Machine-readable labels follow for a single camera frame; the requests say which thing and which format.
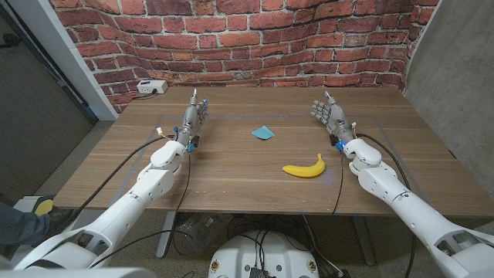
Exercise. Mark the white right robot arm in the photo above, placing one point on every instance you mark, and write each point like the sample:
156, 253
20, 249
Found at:
405, 208

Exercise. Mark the red brick printed backdrop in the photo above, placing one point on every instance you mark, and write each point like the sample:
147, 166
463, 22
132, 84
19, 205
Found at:
247, 38

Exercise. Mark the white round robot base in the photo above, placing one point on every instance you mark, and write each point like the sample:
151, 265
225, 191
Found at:
264, 253

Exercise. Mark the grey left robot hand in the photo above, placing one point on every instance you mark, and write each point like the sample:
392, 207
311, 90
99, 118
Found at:
193, 119

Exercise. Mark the grey metal table leg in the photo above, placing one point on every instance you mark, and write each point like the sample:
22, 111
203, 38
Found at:
166, 235
363, 239

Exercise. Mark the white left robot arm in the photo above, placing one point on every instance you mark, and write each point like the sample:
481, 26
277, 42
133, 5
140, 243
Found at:
127, 204

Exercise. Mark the clear plastic bag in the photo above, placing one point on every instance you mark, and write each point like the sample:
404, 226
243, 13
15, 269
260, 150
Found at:
200, 231

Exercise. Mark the white power strip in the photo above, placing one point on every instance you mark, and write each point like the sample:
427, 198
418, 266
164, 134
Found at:
152, 86

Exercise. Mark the yellow toy banana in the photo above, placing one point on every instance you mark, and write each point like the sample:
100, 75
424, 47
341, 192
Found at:
305, 171

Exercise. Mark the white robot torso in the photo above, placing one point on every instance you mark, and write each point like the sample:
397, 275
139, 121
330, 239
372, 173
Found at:
77, 273

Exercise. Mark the white device with yellow disc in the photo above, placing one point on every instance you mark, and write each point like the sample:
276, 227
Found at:
43, 206

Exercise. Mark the black shoe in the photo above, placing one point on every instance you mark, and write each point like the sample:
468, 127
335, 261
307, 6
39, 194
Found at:
58, 222

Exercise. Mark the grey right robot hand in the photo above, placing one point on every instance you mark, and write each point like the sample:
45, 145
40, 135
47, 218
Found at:
335, 117

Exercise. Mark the person's leg in jeans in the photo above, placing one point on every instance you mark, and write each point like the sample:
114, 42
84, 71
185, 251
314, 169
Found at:
19, 228

